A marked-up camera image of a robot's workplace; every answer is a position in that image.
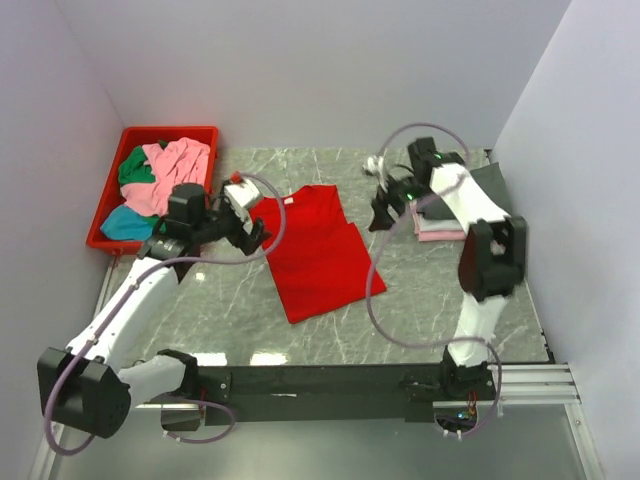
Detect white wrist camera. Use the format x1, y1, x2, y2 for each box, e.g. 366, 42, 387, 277
223, 180, 263, 222
363, 155, 389, 191

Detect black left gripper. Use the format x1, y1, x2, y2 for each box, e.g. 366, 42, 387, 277
195, 182, 274, 256

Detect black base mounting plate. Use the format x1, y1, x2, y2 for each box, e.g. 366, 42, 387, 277
159, 363, 501, 434

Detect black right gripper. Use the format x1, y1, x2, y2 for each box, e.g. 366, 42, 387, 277
369, 173, 433, 235

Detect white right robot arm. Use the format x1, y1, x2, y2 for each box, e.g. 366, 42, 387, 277
363, 137, 528, 399

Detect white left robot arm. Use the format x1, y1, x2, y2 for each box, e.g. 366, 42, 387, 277
37, 173, 270, 442

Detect red t-shirt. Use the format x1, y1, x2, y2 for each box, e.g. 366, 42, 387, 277
267, 185, 371, 325

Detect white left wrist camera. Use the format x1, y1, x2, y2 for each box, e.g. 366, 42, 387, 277
223, 180, 263, 222

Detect aluminium frame rail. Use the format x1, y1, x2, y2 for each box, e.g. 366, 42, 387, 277
53, 363, 582, 411

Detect crumpled teal t-shirt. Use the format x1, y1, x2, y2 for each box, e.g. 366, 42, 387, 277
100, 205, 158, 242

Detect crumpled pink t-shirt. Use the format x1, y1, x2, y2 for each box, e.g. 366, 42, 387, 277
118, 137, 210, 217

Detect red plastic bin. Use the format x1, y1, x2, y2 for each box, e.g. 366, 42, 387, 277
86, 125, 219, 256

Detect folded pink t-shirt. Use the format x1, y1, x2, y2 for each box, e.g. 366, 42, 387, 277
412, 213, 466, 242

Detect crumpled green t-shirt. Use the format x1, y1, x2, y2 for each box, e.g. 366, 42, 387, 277
118, 140, 172, 229

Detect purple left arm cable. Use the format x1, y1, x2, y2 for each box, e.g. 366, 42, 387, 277
43, 172, 289, 456

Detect folded white t-shirt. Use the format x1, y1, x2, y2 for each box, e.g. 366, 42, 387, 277
414, 215, 464, 232

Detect folded dark grey t-shirt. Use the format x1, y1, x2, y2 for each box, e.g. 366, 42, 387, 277
417, 163, 512, 225

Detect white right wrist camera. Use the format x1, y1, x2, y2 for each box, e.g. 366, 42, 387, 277
363, 155, 389, 191

